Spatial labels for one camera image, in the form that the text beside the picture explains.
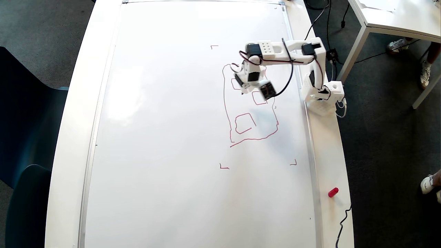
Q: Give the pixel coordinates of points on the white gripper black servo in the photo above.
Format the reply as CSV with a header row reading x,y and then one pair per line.
x,y
243,88

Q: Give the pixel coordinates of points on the red marker pen cap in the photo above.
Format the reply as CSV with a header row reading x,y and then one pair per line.
x,y
333,192

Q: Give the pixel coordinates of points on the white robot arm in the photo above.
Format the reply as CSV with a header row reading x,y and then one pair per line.
x,y
272,48

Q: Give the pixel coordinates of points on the large white whiteboard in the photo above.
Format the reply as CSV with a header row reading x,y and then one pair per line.
x,y
172,137

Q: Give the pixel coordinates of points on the small black adapter box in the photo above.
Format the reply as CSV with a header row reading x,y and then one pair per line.
x,y
331,54

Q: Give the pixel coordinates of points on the white paper sheet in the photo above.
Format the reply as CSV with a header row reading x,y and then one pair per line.
x,y
377,4

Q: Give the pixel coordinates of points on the white sneaker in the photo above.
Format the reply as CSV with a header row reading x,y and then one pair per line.
x,y
426,73
427,184
397,45

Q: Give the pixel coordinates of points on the white side table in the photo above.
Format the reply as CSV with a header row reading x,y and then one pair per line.
x,y
406,17

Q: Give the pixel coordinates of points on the bare lower leg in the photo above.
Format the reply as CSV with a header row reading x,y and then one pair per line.
x,y
434,51
437,177

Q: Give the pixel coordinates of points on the dark blue chair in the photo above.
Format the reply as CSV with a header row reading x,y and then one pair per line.
x,y
27,206
27,113

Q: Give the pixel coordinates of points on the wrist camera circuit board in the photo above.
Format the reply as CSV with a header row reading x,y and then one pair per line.
x,y
267,90

